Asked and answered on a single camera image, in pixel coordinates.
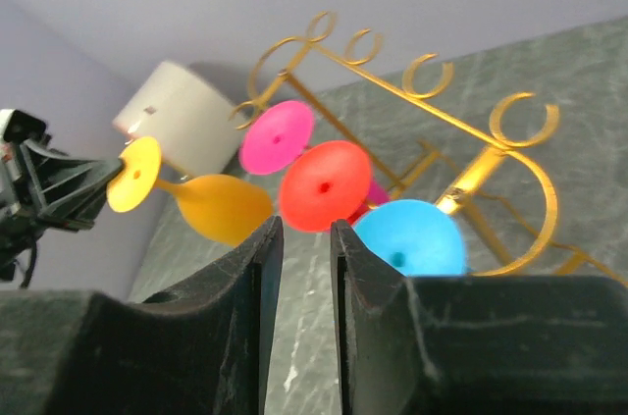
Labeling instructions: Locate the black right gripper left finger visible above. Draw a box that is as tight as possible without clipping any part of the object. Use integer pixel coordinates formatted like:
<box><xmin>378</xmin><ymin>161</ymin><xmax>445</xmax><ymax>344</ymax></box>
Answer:
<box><xmin>44</xmin><ymin>217</ymin><xmax>284</xmax><ymax>414</ymax></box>

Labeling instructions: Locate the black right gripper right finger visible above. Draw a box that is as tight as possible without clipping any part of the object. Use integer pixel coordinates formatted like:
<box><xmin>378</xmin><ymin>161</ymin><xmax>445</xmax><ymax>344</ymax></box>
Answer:
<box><xmin>331</xmin><ymin>221</ymin><xmax>627</xmax><ymax>414</ymax></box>

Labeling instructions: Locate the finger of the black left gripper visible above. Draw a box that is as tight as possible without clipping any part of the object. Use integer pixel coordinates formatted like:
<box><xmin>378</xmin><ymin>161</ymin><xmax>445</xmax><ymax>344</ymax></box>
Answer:
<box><xmin>19</xmin><ymin>140</ymin><xmax>123</xmax><ymax>232</ymax></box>

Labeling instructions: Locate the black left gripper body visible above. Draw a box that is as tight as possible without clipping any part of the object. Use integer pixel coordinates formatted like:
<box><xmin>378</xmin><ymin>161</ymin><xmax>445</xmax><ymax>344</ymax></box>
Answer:
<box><xmin>1</xmin><ymin>108</ymin><xmax>51</xmax><ymax>283</ymax></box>

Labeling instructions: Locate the blue wine glass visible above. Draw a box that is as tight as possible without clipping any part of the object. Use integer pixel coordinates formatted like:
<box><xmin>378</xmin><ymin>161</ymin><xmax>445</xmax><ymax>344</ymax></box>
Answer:
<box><xmin>353</xmin><ymin>199</ymin><xmax>468</xmax><ymax>277</ymax></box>

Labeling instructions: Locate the red wine glass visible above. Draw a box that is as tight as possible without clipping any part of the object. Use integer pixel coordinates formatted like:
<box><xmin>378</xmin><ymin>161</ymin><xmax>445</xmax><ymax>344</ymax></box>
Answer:
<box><xmin>279</xmin><ymin>140</ymin><xmax>372</xmax><ymax>233</ymax></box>

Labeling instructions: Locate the pink wine glass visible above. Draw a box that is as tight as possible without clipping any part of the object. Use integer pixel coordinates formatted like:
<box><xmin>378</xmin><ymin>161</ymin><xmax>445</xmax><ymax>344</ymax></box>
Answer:
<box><xmin>239</xmin><ymin>100</ymin><xmax>390</xmax><ymax>210</ymax></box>

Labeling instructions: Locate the round beige drawer cabinet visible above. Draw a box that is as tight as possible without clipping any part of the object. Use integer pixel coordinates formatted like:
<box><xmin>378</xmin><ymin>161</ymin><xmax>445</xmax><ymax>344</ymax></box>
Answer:
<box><xmin>113</xmin><ymin>61</ymin><xmax>246</xmax><ymax>177</ymax></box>

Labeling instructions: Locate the gold wire wine glass rack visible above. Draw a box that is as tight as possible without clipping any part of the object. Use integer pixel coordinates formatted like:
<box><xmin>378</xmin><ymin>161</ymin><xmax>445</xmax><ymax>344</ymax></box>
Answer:
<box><xmin>236</xmin><ymin>12</ymin><xmax>627</xmax><ymax>283</ymax></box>

